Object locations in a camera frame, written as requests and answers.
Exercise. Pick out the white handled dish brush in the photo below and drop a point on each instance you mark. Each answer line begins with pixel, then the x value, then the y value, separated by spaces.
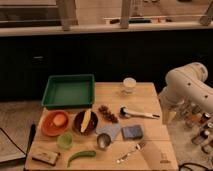
pixel 131 113

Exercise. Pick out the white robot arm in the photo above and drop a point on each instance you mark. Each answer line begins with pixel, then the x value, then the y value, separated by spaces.
pixel 185 83

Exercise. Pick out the clear plastic cup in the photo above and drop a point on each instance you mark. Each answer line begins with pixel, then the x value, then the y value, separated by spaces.
pixel 129 85

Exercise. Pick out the small metal cup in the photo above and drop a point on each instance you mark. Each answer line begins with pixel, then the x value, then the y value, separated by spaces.
pixel 103 141

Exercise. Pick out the small green cup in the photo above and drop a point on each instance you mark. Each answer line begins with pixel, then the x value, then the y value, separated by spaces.
pixel 65 140

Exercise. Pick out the brown grape bunch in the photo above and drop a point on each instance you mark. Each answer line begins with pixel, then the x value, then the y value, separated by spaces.
pixel 107 114

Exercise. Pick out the yellow banana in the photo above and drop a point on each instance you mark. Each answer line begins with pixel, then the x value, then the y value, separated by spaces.
pixel 86 120

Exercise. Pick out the green plastic tray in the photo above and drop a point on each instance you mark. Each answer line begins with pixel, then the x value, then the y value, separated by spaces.
pixel 69 91

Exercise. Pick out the light blue cloth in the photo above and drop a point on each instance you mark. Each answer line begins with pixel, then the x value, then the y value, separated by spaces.
pixel 111 129

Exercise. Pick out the dark brown bowl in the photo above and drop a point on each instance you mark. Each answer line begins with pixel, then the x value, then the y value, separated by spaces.
pixel 91 126

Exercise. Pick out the blue sponge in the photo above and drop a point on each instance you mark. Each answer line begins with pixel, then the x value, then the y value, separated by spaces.
pixel 132 132

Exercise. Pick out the orange fruit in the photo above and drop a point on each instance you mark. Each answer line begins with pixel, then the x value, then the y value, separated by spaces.
pixel 59 120

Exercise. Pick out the orange bowl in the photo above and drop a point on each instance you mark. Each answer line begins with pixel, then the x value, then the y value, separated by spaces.
pixel 49 129

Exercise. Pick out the silver fork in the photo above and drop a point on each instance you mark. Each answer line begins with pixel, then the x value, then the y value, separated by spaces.
pixel 138 146

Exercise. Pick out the green chili pepper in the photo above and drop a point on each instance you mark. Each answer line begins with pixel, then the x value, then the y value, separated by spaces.
pixel 88 153

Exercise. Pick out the brown wooden block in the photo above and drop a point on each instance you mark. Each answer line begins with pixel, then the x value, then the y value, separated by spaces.
pixel 45 156

